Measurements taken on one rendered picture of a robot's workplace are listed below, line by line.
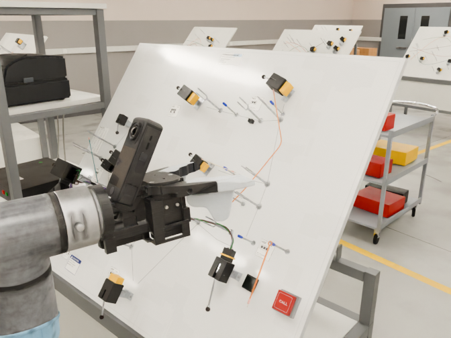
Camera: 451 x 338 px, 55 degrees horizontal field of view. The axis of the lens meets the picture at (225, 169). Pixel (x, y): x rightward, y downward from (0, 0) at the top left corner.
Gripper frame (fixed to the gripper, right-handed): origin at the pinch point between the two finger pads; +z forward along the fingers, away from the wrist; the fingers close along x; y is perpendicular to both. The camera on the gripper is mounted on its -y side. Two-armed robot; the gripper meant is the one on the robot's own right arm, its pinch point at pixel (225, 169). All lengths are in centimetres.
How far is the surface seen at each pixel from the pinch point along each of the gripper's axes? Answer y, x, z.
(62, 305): 74, -123, -6
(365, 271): 54, -35, 74
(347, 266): 53, -41, 72
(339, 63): -14, -41, 70
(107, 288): 49, -73, 0
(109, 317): 62, -79, 1
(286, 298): 43, -24, 31
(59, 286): 60, -111, -8
